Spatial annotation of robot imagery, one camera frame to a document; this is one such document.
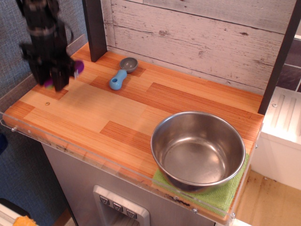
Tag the dark left shelf post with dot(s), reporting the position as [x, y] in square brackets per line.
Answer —
[95, 28]

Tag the grey toy fridge cabinet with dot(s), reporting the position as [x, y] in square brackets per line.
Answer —
[77, 180]

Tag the clear acrylic edge guard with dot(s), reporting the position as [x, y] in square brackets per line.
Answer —
[125, 151]

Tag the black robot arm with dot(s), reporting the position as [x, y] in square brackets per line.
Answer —
[41, 17]

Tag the purple toy eggplant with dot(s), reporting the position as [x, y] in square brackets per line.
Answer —
[80, 66]

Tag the dark shelf post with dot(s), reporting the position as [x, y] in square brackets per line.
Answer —
[95, 28]
[280, 60]

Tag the green cloth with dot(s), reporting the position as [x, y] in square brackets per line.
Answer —
[218, 201]

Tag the dark right shelf post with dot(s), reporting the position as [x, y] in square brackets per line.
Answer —
[280, 60]

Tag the silver metal bowl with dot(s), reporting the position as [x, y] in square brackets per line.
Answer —
[197, 152]

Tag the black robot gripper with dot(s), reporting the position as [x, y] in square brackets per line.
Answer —
[47, 54]

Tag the blue grey toy scoop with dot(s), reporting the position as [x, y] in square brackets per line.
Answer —
[127, 65]

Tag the white toy sink unit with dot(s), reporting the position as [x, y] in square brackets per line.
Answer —
[278, 150]

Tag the silver ice dispenser panel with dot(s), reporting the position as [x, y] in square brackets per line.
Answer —
[117, 207]

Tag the orange object bottom left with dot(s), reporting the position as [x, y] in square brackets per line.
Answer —
[24, 221]

